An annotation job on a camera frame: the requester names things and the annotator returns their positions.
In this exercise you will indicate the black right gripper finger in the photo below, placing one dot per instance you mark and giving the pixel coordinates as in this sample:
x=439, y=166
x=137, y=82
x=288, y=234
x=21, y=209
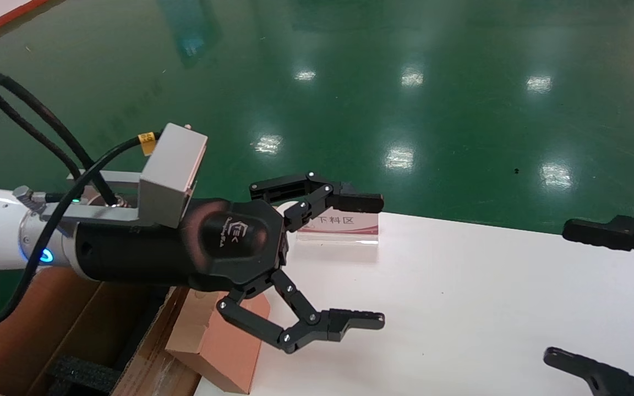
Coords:
x=597, y=234
x=586, y=371

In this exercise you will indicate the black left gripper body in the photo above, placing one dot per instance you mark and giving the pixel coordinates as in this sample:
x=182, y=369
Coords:
x=223, y=242

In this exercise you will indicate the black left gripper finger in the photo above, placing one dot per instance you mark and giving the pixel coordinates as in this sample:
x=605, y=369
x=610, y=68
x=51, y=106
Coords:
x=317, y=190
x=328, y=324

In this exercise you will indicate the small cardboard box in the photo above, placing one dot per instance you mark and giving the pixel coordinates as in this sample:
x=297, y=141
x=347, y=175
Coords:
x=223, y=352

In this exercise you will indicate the large cardboard box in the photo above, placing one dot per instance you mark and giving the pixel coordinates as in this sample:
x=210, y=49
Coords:
x=47, y=319

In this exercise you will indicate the acrylic sign with red print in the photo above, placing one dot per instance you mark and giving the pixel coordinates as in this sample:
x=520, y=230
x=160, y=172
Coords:
x=350, y=225

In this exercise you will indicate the black foam insert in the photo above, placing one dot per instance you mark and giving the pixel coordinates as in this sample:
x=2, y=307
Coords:
x=83, y=377

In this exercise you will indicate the gray wrist camera box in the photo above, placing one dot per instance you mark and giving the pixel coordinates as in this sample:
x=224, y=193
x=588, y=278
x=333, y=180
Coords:
x=171, y=170

